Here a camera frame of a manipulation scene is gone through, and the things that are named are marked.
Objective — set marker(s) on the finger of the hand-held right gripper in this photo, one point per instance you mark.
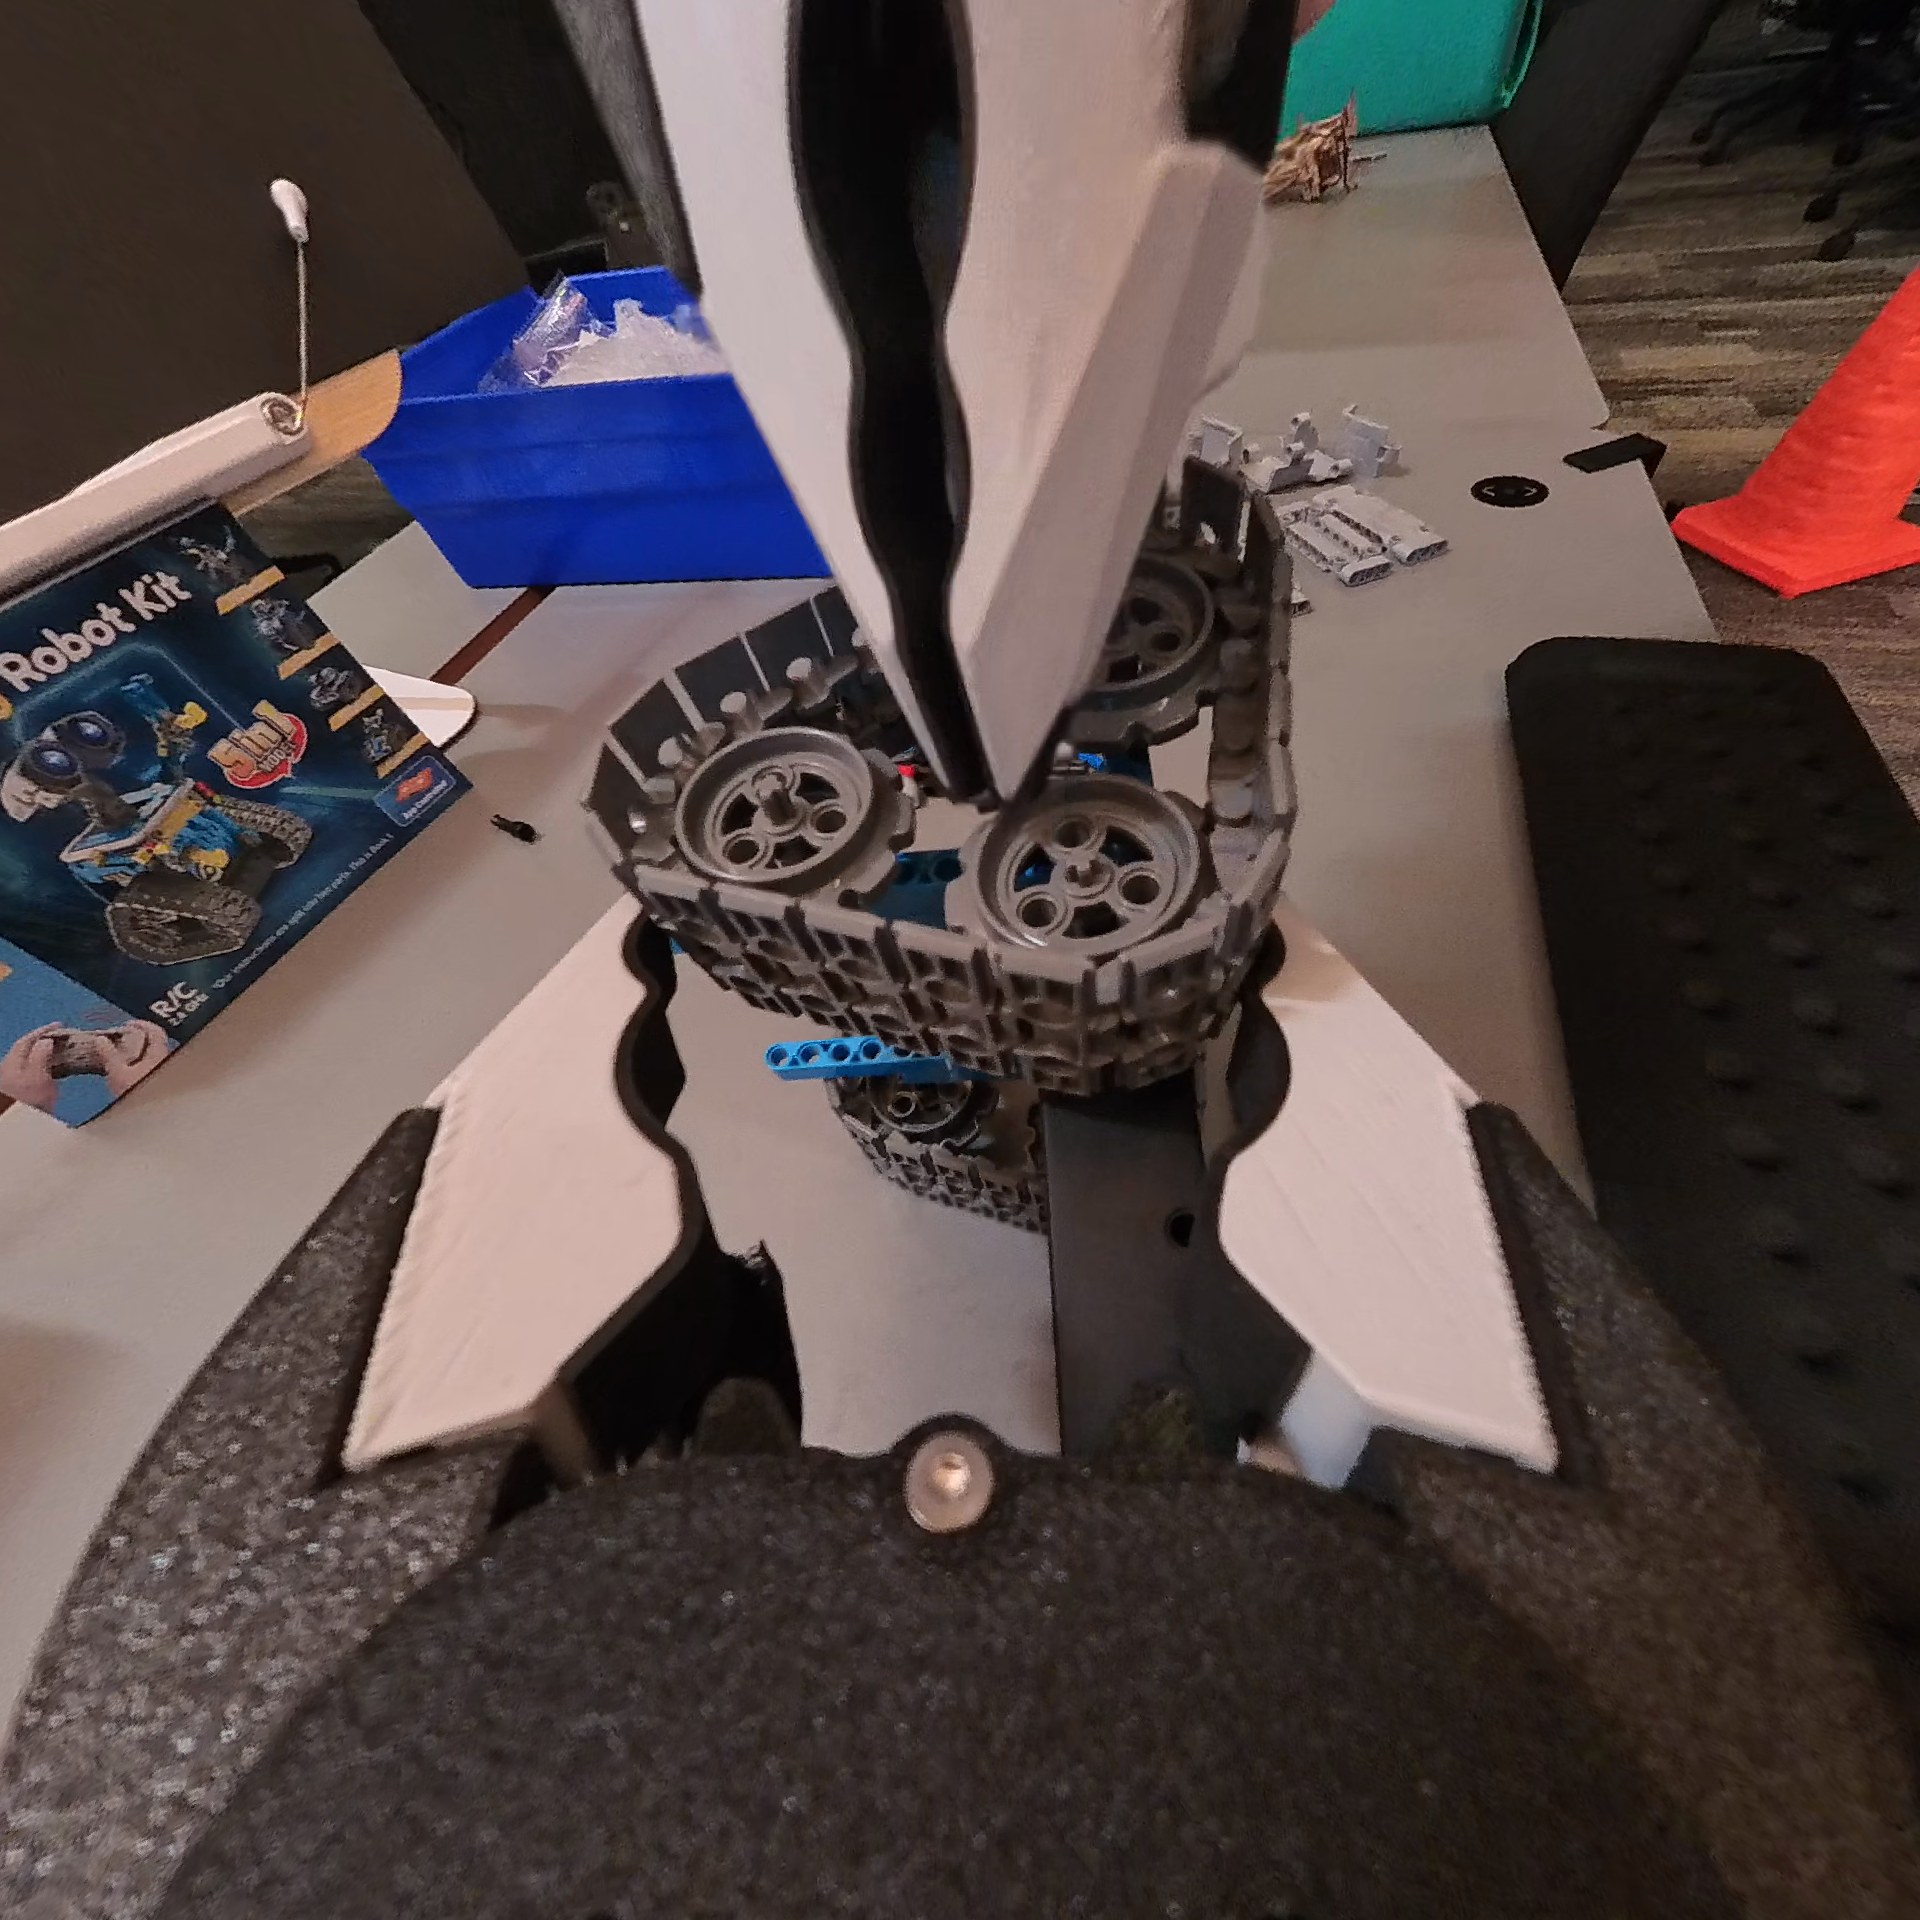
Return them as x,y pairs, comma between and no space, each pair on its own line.
1096,375
749,225

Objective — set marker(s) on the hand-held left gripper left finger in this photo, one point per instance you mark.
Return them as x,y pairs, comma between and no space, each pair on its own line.
509,1201

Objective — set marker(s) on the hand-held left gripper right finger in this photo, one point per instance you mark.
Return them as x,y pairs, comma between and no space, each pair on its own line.
1395,1230

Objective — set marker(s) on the black motor battery block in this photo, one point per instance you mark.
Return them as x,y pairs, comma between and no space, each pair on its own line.
1117,1244

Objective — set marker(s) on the grey toy track belt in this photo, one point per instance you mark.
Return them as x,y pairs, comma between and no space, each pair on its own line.
930,990

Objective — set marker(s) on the black round desk grommet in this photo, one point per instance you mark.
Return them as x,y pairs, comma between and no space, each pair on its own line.
1507,491

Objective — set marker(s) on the black desk edge clip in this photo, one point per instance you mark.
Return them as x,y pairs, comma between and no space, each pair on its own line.
1617,453

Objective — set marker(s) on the clear plastic bags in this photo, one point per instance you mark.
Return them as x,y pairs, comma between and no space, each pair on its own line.
628,340

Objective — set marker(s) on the light grey toy beam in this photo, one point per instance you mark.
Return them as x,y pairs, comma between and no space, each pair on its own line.
1313,538
1418,525
1366,543

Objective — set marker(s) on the blue plastic bin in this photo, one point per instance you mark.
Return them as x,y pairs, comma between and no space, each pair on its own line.
598,481

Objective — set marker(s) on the brown wooden toy model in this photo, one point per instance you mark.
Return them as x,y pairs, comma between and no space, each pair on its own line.
1317,149

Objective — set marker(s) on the black dimpled pad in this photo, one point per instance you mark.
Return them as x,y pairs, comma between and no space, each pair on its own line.
1740,1051

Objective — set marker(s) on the green storage bin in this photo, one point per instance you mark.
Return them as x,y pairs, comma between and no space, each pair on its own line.
1411,61

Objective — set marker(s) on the white rounded board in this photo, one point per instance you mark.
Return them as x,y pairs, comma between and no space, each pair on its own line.
427,703

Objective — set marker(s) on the blue robot kit box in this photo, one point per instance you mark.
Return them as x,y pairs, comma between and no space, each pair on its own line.
180,751

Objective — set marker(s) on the white plank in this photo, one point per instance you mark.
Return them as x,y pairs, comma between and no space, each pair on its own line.
149,481

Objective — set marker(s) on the orange traffic cone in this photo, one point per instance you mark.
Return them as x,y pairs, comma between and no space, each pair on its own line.
1828,465

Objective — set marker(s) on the light grey toy bracket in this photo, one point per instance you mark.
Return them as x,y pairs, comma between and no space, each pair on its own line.
1213,452
1366,443
1282,455

